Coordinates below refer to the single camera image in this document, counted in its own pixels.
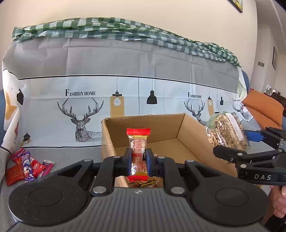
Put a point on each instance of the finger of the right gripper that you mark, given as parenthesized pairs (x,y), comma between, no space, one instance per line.
(238,156)
(273,137)

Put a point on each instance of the round seed brittle pack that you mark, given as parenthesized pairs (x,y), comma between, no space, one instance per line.
(226,129)

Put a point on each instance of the purple white sachet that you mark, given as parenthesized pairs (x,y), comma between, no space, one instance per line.
(48,166)

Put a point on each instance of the wall picture frame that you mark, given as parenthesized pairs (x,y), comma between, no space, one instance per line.
(238,4)

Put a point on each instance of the blue sofa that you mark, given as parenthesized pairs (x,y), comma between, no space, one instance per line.
(2,115)

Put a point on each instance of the green checkered cloth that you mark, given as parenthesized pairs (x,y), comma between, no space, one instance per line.
(120,29)

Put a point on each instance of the person's right hand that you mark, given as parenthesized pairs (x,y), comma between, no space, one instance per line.
(278,199)

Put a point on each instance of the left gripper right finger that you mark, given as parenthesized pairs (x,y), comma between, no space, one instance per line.
(169,171)

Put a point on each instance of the red spicy strip packet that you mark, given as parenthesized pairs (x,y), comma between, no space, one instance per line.
(36,166)

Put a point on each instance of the small red-ended sausage snack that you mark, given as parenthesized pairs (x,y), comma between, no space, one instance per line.
(137,143)

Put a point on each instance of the red square snack packet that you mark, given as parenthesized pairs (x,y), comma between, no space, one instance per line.
(14,174)

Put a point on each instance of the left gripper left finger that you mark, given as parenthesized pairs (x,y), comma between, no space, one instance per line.
(106,172)

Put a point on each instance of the deer print sofa cover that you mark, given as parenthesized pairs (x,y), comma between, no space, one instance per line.
(58,90)

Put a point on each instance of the orange cushion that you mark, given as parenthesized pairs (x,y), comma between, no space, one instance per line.
(266,111)

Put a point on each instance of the wall switch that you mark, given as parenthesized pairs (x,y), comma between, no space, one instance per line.
(261,64)

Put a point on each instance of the brown cardboard box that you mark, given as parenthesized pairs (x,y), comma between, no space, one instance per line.
(177,136)

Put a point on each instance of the clear bag of crackers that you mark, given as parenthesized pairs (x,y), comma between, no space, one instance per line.
(150,182)

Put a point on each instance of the purple cow candy pack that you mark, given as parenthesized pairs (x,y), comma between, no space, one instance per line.
(27,168)

